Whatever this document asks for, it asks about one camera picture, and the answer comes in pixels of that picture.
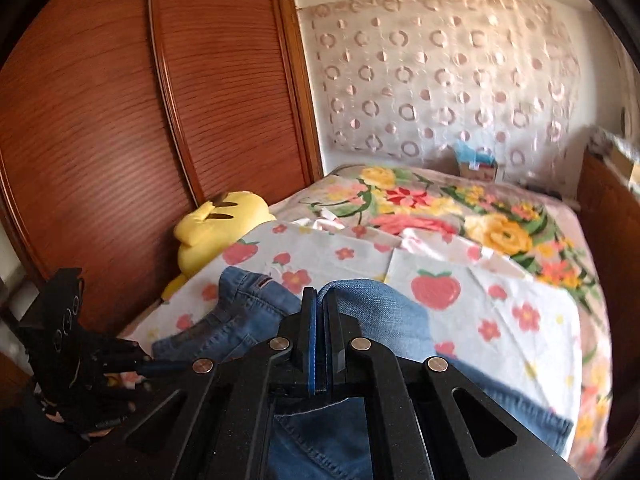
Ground circle patterned sheer curtain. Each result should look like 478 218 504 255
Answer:
299 0 585 182

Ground white strawberry print cloth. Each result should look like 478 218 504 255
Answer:
116 205 584 462

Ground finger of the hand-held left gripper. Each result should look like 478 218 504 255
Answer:
137 359 197 380

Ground long wooden side cabinet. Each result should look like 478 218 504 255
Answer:
576 151 640 286

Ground blue denim pants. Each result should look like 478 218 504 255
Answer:
150 266 574 480

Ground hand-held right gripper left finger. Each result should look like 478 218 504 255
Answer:
65 287 319 480

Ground open cardboard box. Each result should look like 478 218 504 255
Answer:
589 126 640 187

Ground cardboard box with blue tissue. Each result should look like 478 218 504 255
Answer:
452 140 501 182

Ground yellow plush toy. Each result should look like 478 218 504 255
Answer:
161 190 277 302

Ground floral bedsheet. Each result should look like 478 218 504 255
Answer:
269 162 615 463

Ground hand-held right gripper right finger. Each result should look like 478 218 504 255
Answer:
319 294 577 480

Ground brown wooden wardrobe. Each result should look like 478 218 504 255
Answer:
0 0 324 343

